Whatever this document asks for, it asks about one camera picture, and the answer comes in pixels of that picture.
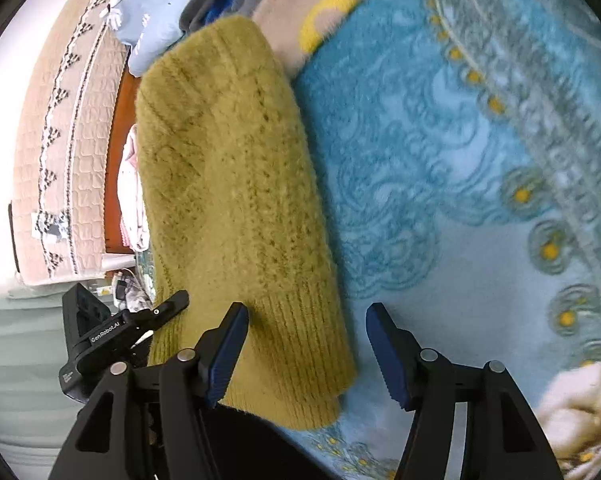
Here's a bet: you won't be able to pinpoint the beige quilted headboard cover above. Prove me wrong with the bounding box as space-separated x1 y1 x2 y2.
11 0 128 286

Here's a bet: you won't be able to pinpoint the orange wooden bed frame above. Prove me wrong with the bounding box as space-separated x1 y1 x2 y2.
104 70 140 255

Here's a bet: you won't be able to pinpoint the olive green knit sweater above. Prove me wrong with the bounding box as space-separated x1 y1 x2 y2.
136 16 357 430

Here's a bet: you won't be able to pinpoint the pink folded garment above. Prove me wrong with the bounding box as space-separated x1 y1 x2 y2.
116 125 150 252

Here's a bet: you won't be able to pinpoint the light blue floral duvet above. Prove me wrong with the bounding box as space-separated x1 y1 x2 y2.
103 0 190 78

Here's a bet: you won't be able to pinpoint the teal floral bed blanket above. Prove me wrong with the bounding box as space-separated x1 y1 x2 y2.
292 0 601 479

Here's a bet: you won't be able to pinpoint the cluttered bedside items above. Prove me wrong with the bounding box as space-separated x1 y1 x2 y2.
88 269 153 314

